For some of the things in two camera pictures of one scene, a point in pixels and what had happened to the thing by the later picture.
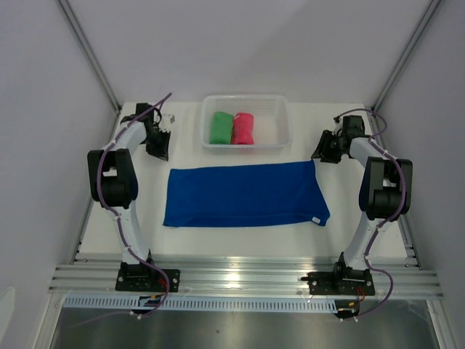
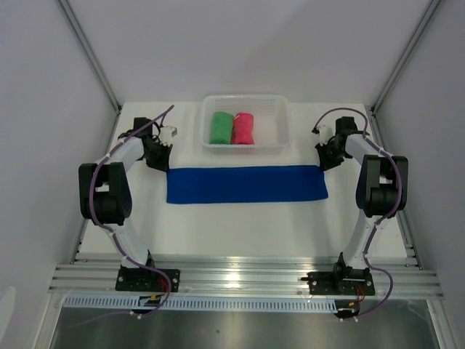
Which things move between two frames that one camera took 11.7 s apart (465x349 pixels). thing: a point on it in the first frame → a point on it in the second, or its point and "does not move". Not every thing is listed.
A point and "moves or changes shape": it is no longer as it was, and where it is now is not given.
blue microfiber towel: (269, 194) moves or changes shape
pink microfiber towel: (243, 133) does not move
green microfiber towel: (221, 128) does not move
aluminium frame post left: (66, 9) does not move
